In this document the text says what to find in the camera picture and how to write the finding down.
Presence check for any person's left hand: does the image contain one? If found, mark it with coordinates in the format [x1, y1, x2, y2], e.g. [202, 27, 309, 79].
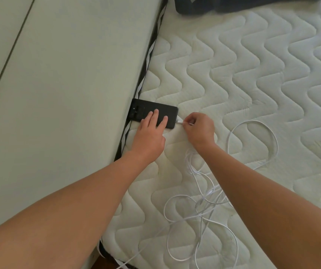
[130, 109, 169, 166]

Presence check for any person's right hand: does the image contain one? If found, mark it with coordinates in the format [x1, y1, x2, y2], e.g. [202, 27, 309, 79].
[182, 112, 216, 151]

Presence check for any white charging cable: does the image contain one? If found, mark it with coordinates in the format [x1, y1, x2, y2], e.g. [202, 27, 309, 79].
[118, 115, 279, 269]

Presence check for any black smartphone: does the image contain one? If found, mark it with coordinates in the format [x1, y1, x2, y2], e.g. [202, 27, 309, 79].
[127, 98, 179, 130]

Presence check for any person's right forearm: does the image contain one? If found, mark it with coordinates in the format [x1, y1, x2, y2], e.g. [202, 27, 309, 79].
[195, 142, 321, 269]

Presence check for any person's left forearm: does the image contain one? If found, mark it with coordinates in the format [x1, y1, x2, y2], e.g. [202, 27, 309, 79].
[0, 150, 157, 269]

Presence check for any white quilted mattress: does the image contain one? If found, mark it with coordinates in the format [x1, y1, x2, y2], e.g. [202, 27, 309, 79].
[97, 0, 321, 269]

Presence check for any dark crumpled cloth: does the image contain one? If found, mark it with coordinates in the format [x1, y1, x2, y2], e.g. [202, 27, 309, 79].
[174, 0, 321, 16]

